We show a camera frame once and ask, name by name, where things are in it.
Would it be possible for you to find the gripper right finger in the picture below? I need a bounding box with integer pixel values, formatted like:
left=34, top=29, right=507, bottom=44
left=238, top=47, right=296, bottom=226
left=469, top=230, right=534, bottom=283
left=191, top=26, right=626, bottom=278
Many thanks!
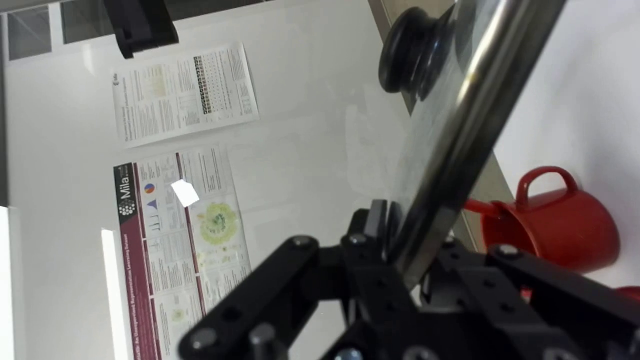
left=424, top=235, right=640, bottom=360

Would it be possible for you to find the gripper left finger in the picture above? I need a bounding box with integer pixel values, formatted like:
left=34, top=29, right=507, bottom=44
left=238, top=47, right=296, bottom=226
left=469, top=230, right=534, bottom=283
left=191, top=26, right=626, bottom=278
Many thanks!
left=177, top=199, right=417, bottom=360

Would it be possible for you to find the glass lid with black knob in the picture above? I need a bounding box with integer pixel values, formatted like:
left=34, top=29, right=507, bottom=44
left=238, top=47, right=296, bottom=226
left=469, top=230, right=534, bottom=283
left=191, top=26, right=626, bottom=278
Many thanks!
left=377, top=0, right=568, bottom=292

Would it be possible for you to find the red pot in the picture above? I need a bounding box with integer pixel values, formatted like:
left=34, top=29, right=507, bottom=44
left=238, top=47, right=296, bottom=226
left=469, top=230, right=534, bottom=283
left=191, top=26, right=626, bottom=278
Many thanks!
left=479, top=166, right=622, bottom=275

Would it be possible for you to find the poster with maroon stripe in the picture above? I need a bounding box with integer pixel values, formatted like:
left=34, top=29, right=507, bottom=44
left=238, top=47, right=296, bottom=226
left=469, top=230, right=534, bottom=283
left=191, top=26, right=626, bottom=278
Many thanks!
left=113, top=145, right=253, bottom=360

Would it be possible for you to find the white paper poster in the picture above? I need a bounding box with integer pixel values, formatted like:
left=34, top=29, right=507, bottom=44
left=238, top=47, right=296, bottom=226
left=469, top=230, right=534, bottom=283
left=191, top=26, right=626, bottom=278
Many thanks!
left=111, top=42, right=260, bottom=150

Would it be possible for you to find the camera on mount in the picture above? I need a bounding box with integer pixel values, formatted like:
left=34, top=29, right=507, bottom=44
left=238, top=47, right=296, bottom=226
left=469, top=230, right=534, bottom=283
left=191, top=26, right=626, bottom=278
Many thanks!
left=103, top=0, right=180, bottom=60

